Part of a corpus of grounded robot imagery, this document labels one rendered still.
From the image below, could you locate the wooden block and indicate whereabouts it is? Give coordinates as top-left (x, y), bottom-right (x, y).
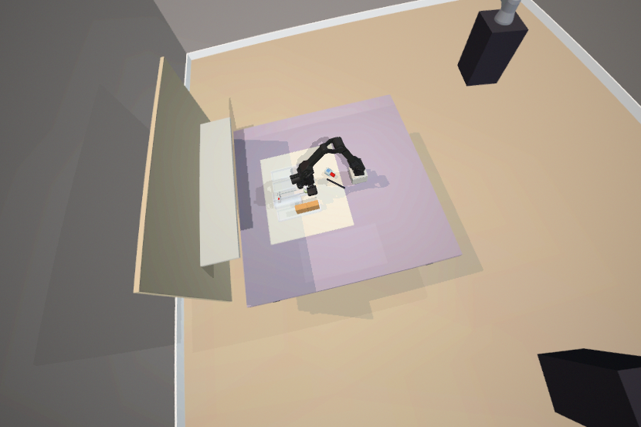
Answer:
top-left (307, 200), bottom-right (320, 211)
top-left (295, 203), bottom-right (309, 214)

